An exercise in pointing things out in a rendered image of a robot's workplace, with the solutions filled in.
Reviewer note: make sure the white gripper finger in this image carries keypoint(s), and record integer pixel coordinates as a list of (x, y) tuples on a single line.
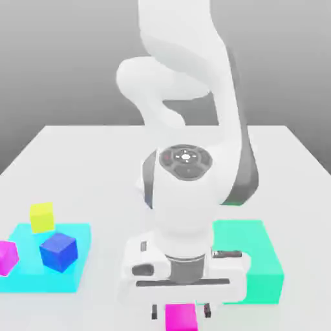
[(154, 312), (207, 310)]

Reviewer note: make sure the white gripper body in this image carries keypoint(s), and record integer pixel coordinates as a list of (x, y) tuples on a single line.
[(230, 271)]

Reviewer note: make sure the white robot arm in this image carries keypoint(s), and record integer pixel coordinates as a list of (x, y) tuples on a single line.
[(181, 207)]

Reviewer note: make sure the small magenta cube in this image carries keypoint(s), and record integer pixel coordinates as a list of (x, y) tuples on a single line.
[(181, 318), (7, 257)]

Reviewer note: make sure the small blue cube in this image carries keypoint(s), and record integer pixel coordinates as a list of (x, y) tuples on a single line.
[(58, 252)]

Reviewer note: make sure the small yellow cube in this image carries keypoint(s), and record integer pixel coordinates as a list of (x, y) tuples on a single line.
[(42, 217)]

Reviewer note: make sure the large green box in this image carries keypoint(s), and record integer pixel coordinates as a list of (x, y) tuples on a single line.
[(258, 245)]

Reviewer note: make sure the large cyan box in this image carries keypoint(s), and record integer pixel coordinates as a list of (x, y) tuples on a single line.
[(25, 279)]

